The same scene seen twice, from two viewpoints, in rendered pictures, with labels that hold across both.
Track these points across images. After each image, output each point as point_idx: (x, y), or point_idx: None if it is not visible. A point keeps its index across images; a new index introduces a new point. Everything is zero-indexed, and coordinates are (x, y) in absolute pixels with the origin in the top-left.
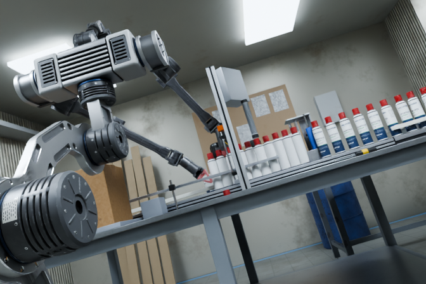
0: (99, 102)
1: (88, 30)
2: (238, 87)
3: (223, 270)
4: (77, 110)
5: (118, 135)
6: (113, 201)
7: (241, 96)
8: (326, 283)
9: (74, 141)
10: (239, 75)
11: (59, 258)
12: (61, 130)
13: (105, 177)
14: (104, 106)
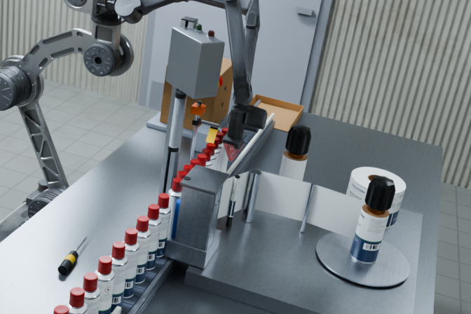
0: (93, 22)
1: None
2: (183, 69)
3: None
4: None
5: (96, 57)
6: (168, 104)
7: (183, 84)
8: None
9: (81, 46)
10: (194, 52)
11: None
12: (67, 37)
13: (165, 80)
14: (101, 26)
